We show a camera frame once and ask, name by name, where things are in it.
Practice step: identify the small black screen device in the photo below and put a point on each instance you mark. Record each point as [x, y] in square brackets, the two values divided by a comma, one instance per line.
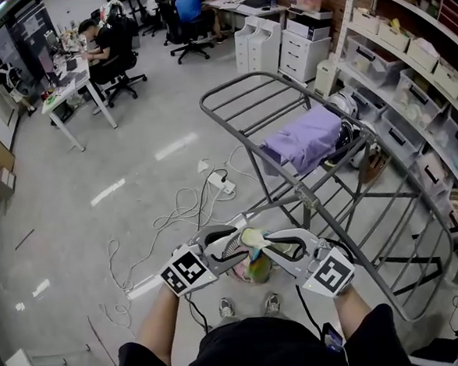
[334, 339]

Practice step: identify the narrow white drawer tower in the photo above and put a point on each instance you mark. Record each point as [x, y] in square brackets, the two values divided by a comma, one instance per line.
[245, 48]
[266, 46]

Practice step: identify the long white desk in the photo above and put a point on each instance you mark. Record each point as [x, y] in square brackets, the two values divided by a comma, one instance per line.
[240, 9]

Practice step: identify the cream waste bin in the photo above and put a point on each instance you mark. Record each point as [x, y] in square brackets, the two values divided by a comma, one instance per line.
[325, 77]

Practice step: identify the person's right forearm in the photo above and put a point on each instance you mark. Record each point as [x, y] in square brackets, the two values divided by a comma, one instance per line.
[351, 314]

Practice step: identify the patterned white helmet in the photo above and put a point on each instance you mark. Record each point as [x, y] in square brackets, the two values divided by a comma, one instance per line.
[107, 12]

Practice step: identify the white desk with metal legs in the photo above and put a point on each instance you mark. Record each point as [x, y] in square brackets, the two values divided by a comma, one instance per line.
[70, 89]

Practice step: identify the person's right shoe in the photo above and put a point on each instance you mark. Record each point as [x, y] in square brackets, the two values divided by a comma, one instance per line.
[272, 303]

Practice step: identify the white metal shelving unit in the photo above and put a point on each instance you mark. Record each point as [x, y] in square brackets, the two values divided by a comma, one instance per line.
[340, 33]

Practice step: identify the computer monitor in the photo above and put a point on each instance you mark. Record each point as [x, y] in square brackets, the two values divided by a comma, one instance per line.
[47, 67]

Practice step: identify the black office chair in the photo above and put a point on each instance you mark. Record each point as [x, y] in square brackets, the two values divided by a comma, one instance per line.
[125, 64]
[181, 29]
[151, 19]

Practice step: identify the black visor helmet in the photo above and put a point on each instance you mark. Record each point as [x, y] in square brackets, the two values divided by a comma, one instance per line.
[347, 138]

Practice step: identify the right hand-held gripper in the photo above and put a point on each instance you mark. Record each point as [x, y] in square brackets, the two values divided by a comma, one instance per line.
[329, 273]

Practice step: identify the small cardboard box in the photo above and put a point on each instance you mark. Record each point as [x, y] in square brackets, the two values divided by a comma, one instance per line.
[4, 182]

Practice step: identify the white chair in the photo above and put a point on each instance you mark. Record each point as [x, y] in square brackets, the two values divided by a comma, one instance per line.
[425, 360]

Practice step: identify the brown bag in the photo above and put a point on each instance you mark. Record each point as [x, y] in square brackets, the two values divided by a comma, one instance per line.
[376, 166]

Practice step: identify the person's shoe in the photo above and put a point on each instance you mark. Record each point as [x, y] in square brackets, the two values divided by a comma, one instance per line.
[272, 303]
[226, 308]

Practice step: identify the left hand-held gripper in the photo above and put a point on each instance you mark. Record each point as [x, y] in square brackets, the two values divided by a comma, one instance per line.
[184, 271]

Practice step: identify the purple t-shirt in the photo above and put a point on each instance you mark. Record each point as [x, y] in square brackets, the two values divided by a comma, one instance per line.
[304, 138]

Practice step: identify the white plug adapter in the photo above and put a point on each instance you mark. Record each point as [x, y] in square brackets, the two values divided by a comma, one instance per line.
[203, 166]

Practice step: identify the pink desk organiser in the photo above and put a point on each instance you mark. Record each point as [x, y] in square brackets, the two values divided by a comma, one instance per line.
[454, 18]

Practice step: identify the black framed glass door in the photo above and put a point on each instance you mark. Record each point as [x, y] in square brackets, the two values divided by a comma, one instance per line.
[20, 44]

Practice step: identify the grey metal drying rack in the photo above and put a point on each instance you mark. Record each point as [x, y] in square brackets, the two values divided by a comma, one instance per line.
[306, 196]

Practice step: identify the person's left forearm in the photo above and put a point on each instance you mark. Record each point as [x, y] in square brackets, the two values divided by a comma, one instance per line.
[157, 332]

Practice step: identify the pink clothes garment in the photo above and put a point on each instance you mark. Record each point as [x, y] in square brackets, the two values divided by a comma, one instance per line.
[241, 272]

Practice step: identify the grey slatted laundry basket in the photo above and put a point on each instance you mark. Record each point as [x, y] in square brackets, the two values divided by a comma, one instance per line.
[231, 248]

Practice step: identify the rainbow striped shirt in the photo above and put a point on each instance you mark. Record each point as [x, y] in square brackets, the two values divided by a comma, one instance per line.
[254, 237]

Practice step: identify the person's left shoe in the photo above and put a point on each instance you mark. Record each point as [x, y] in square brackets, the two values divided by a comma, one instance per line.
[226, 308]

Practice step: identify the person's black shirt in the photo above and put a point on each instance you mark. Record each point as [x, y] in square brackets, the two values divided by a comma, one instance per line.
[256, 352]

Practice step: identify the white power strip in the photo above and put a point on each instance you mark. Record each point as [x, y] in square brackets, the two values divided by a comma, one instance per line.
[219, 181]

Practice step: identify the white three-drawer cabinet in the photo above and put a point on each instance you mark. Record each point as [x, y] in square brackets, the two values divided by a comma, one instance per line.
[302, 54]

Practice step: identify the white printer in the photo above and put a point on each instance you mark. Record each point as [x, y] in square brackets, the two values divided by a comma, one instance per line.
[308, 28]

